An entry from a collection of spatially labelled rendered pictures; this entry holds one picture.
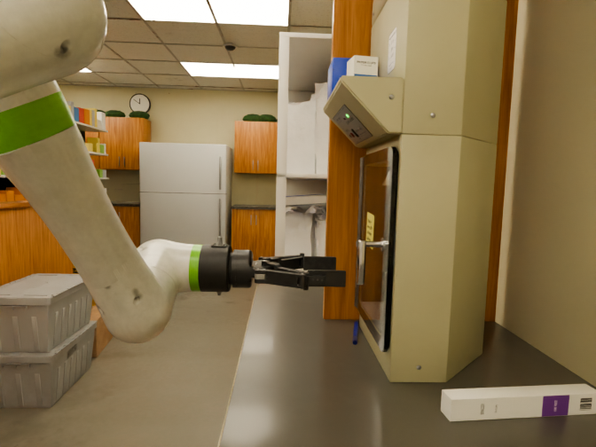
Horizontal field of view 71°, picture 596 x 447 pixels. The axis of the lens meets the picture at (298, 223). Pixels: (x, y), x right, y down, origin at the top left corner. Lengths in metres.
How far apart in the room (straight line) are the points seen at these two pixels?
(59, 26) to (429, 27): 0.60
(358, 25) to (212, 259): 0.74
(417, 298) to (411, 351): 0.10
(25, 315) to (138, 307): 2.11
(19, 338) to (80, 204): 2.26
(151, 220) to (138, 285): 5.23
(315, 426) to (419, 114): 0.56
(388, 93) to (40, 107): 0.54
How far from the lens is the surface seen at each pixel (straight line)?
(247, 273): 0.80
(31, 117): 0.62
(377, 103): 0.79
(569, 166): 1.13
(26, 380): 2.93
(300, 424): 0.73
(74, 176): 0.64
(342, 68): 1.00
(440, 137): 0.82
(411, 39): 0.83
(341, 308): 1.19
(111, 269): 0.68
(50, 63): 0.47
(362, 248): 0.83
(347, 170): 1.15
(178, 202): 5.81
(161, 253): 0.81
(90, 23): 0.48
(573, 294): 1.11
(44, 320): 2.76
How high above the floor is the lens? 1.32
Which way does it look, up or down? 6 degrees down
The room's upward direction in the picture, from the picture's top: 1 degrees clockwise
